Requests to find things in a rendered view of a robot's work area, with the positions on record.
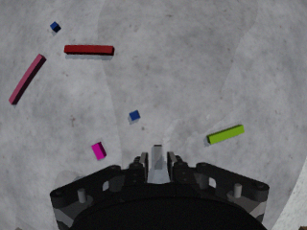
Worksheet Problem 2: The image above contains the red rod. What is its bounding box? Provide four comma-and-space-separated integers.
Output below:
63, 45, 115, 56

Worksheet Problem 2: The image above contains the small blue block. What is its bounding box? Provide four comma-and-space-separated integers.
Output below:
50, 22, 61, 33
129, 110, 140, 121

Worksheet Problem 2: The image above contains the lime green rod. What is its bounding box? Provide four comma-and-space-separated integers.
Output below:
206, 125, 245, 144

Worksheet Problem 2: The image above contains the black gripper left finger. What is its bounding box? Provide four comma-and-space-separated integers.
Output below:
50, 152, 149, 230

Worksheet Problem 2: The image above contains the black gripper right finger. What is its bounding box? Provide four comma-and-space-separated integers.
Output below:
167, 151, 270, 223

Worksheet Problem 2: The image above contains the small magenta block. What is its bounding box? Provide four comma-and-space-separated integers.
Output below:
91, 142, 106, 160

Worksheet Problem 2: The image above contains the small grey block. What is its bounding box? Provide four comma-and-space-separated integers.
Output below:
153, 145, 162, 170

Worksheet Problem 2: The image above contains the pink rod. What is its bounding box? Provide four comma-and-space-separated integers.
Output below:
9, 54, 46, 104

